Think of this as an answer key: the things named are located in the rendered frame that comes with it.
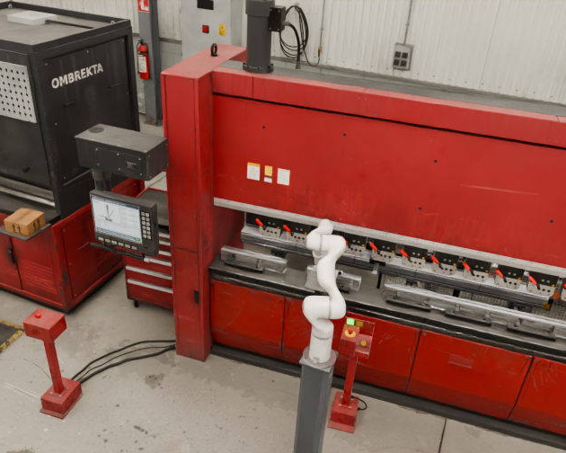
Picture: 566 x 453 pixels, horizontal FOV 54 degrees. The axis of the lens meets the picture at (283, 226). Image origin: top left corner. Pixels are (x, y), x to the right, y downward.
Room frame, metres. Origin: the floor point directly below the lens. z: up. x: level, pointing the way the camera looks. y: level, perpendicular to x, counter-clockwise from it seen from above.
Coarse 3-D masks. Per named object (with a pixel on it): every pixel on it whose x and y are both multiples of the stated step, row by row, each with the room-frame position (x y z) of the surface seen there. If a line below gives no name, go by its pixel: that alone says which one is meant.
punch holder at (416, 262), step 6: (408, 246) 3.07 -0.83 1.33; (414, 246) 3.06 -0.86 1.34; (408, 252) 3.07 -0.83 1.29; (414, 252) 3.06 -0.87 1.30; (420, 252) 3.05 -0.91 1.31; (426, 252) 3.04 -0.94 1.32; (402, 258) 3.07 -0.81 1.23; (414, 258) 3.06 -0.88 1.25; (420, 258) 3.05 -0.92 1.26; (402, 264) 3.07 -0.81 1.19; (408, 264) 3.06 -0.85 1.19; (414, 264) 3.05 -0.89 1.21; (420, 264) 3.04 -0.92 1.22
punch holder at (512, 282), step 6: (498, 264) 2.98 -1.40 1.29; (504, 270) 2.91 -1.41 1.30; (510, 270) 2.90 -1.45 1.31; (516, 270) 2.89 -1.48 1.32; (522, 270) 2.88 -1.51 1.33; (498, 276) 2.91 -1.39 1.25; (504, 276) 2.91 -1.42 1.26; (510, 276) 2.90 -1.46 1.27; (516, 276) 2.89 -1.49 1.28; (522, 276) 2.88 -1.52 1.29; (498, 282) 2.91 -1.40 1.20; (504, 282) 2.90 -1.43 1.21; (510, 282) 2.91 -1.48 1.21; (516, 282) 2.88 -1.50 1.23; (510, 288) 2.89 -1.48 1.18; (516, 288) 2.88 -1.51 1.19
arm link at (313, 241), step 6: (324, 222) 2.81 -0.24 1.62; (330, 222) 2.83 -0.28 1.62; (318, 228) 2.75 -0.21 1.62; (324, 228) 2.77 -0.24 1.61; (330, 228) 2.79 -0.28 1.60; (312, 234) 2.70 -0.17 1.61; (318, 234) 2.71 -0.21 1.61; (324, 234) 2.76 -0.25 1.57; (330, 234) 2.80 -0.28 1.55; (306, 240) 2.67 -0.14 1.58; (312, 240) 2.66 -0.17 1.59; (318, 240) 2.66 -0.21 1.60; (306, 246) 2.67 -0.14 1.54; (312, 246) 2.64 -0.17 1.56; (318, 246) 2.64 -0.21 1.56
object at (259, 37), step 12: (252, 0) 3.43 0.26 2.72; (264, 0) 3.44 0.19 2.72; (252, 12) 3.43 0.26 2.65; (264, 12) 3.42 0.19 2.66; (276, 12) 3.43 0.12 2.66; (252, 24) 3.44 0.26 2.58; (264, 24) 3.44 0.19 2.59; (276, 24) 3.43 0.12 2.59; (288, 24) 3.45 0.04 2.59; (252, 36) 3.44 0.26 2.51; (264, 36) 3.44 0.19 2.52; (252, 48) 3.44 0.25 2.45; (264, 48) 3.44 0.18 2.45; (252, 60) 3.44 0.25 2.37; (264, 60) 3.44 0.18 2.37; (252, 72) 3.41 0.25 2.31; (264, 72) 3.42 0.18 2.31
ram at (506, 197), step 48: (240, 96) 3.44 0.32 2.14; (240, 144) 3.39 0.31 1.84; (288, 144) 3.30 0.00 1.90; (336, 144) 3.22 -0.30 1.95; (384, 144) 3.14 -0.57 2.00; (432, 144) 3.07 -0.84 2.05; (480, 144) 3.00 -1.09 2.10; (528, 144) 2.94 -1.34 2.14; (240, 192) 3.38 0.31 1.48; (288, 192) 3.29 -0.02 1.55; (336, 192) 3.21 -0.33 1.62; (384, 192) 3.13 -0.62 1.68; (432, 192) 3.05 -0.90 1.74; (480, 192) 2.98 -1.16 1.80; (528, 192) 2.91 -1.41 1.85; (432, 240) 3.04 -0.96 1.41; (480, 240) 2.96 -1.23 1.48; (528, 240) 2.89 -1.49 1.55
